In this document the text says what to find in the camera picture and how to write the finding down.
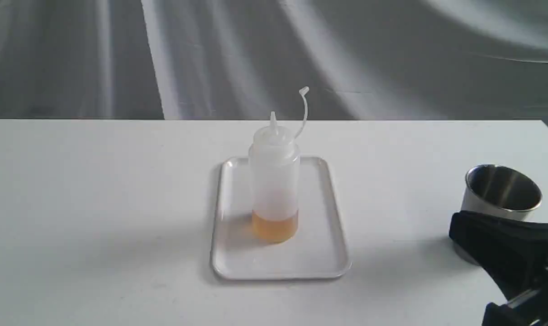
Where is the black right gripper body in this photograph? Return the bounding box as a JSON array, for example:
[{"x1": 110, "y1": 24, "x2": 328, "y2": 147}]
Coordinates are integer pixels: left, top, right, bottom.
[{"x1": 481, "y1": 240, "x2": 548, "y2": 326}]

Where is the translucent squeeze bottle amber liquid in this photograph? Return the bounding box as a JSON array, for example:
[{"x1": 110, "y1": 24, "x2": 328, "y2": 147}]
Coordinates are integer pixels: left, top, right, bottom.
[{"x1": 248, "y1": 86, "x2": 310, "y2": 244}]

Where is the stainless steel cup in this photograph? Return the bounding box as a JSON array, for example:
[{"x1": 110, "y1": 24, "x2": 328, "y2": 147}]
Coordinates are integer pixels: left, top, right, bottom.
[{"x1": 453, "y1": 164, "x2": 543, "y2": 268}]

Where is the white rectangular plastic tray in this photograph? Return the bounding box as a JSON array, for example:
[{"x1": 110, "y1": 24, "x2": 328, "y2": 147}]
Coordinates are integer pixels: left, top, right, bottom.
[{"x1": 210, "y1": 156, "x2": 352, "y2": 281}]

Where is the grey fabric backdrop curtain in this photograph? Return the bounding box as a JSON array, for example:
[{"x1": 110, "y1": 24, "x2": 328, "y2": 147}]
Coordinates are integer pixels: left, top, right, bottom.
[{"x1": 0, "y1": 0, "x2": 548, "y2": 126}]

